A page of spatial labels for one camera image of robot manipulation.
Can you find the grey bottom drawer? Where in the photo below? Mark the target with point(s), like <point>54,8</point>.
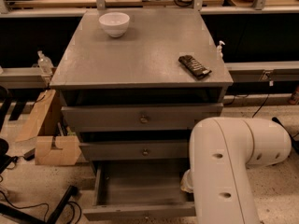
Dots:
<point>140,188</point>

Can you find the grey middle drawer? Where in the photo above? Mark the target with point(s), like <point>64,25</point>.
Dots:
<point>135,150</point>

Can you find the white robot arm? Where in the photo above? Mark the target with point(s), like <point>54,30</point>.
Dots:
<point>220,151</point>

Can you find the white pump bottle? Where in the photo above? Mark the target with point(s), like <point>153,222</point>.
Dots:
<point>219,48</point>

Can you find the grey top drawer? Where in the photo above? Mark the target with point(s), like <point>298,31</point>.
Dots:
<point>115,118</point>

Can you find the grey wooden drawer cabinet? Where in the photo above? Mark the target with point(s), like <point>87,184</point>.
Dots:
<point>140,68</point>

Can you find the clear sanitizer bottle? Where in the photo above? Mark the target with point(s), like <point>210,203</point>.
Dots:
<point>44,63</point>

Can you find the grey drawer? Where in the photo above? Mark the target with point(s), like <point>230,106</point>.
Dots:
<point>115,118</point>
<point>135,150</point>
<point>140,188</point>

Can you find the black right stand leg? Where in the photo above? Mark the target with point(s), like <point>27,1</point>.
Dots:
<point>295,144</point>

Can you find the cardboard box piece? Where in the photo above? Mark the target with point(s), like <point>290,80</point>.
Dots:
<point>57,150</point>

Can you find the dark snack bar wrapper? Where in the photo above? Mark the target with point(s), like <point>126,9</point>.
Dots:
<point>196,68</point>

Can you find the white ceramic bowl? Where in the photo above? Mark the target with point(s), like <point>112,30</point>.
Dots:
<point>115,24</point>

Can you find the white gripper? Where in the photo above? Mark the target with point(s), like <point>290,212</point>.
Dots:
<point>187,181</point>

